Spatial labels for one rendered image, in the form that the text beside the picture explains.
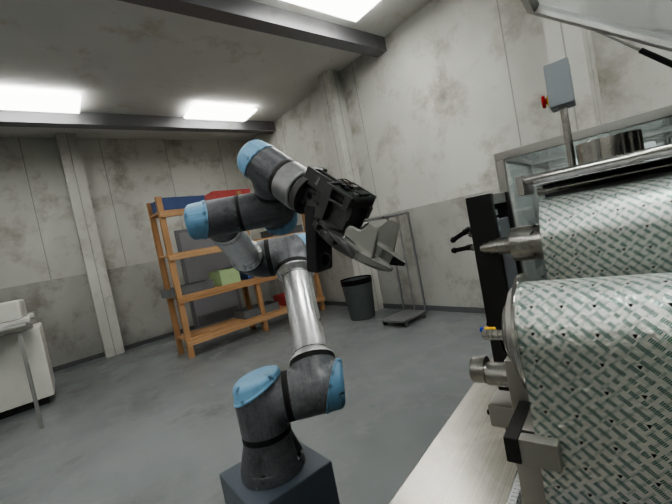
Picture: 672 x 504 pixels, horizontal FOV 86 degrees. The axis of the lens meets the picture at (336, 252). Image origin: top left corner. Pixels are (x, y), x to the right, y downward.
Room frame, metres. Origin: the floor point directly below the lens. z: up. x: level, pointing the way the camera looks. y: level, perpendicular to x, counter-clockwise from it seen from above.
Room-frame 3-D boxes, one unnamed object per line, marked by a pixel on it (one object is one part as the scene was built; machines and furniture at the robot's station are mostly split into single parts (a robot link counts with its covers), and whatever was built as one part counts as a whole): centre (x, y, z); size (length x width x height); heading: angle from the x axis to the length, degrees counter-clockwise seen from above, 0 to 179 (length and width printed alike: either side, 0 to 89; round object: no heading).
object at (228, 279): (6.45, 1.64, 1.28); 2.82 x 0.75 x 2.55; 128
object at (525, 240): (0.66, -0.36, 1.34); 0.06 x 0.06 x 0.06; 51
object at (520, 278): (0.45, -0.22, 1.25); 0.15 x 0.01 x 0.15; 141
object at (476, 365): (0.53, -0.18, 1.18); 0.04 x 0.02 x 0.04; 141
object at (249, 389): (0.84, 0.24, 1.07); 0.13 x 0.12 x 0.14; 96
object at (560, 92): (0.87, -0.58, 1.66); 0.07 x 0.07 x 0.10; 53
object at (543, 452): (0.39, -0.18, 1.14); 0.04 x 0.02 x 0.03; 51
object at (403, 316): (5.16, -0.79, 0.77); 0.57 x 0.47 x 1.55; 128
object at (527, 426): (0.43, -0.20, 1.14); 0.09 x 0.06 x 0.03; 141
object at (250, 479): (0.84, 0.24, 0.95); 0.15 x 0.15 x 0.10
